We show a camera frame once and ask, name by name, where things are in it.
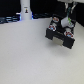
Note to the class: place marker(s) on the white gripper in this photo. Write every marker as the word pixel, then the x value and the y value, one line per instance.
pixel 69 9

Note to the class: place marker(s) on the kcup in drawer red lid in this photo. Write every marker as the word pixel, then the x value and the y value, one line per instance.
pixel 69 34

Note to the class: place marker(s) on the black kcup holder drawer unit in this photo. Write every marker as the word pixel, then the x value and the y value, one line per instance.
pixel 58 36

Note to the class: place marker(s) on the dark keyboard at left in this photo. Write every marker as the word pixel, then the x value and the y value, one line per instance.
pixel 10 19

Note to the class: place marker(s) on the kcup in drawer front left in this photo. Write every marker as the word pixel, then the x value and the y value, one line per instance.
pixel 52 27

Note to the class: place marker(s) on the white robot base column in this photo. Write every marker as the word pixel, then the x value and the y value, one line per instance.
pixel 26 13

